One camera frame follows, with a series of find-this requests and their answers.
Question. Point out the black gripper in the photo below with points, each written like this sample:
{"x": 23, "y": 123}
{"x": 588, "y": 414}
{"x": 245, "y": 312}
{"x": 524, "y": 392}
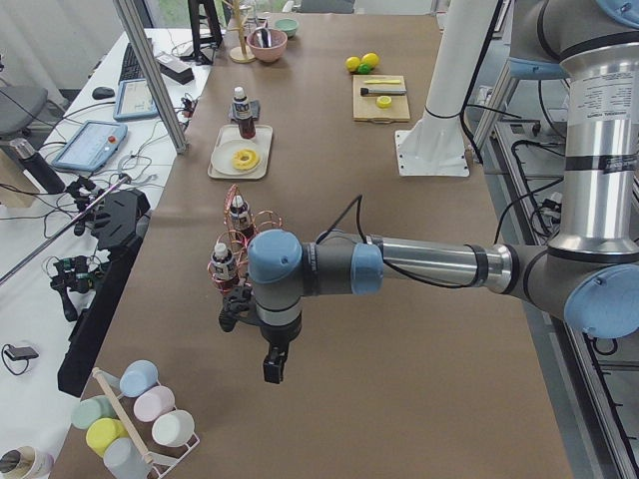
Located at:
{"x": 281, "y": 335}

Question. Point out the tea bottle white cap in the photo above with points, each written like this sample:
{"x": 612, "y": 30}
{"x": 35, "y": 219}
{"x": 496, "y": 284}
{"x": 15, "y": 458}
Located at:
{"x": 243, "y": 114}

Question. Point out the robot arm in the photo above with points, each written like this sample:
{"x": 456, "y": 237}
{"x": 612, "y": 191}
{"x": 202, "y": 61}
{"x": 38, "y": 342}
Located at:
{"x": 587, "y": 275}

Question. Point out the tea bottle in rack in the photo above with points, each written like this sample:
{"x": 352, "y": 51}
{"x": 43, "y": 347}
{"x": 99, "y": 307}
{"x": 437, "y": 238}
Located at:
{"x": 241, "y": 217}
{"x": 224, "y": 267}

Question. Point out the beige serving tray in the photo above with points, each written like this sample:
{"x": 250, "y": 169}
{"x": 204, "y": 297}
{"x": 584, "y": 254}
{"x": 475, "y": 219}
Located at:
{"x": 263, "y": 138}

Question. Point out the glazed donut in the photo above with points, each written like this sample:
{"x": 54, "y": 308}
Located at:
{"x": 245, "y": 160}

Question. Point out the white plate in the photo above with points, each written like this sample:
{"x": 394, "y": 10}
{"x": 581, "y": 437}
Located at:
{"x": 221, "y": 159}

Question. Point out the cup rack with pastel cups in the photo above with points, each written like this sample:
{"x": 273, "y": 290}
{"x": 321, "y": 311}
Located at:
{"x": 134, "y": 424}

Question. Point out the teach pendant tablet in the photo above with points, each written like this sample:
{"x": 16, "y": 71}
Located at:
{"x": 91, "y": 147}

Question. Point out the wooden cutting board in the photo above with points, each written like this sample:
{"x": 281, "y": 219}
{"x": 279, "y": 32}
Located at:
{"x": 364, "y": 108}

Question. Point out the metal muddler black tip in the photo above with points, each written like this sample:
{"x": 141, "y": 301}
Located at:
{"x": 365, "y": 91}

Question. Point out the half lemon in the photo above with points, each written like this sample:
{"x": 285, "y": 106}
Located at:
{"x": 383, "y": 102}

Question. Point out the round wooden stand base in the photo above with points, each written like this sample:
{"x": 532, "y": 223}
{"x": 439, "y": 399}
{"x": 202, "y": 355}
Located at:
{"x": 242, "y": 55}

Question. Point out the pink bowl with ice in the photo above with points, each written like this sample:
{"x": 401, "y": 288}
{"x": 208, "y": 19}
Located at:
{"x": 269, "y": 55}

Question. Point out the green lime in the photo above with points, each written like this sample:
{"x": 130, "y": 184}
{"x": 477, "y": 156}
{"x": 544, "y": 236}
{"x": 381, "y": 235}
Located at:
{"x": 364, "y": 69}

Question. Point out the black thermos bottle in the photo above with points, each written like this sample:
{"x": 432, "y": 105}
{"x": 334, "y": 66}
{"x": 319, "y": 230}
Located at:
{"x": 37, "y": 167}

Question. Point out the metal ice scoop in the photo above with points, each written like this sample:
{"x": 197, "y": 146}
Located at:
{"x": 264, "y": 37}

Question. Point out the whole yellow lemon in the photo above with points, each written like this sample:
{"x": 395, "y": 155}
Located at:
{"x": 371, "y": 59}

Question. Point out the mint green bowl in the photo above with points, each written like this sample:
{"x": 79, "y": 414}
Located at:
{"x": 289, "y": 26}

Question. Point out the copper wire bottle rack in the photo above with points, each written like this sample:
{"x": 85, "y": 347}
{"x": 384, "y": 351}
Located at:
{"x": 236, "y": 242}

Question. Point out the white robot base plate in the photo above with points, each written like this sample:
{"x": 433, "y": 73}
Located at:
{"x": 435, "y": 146}

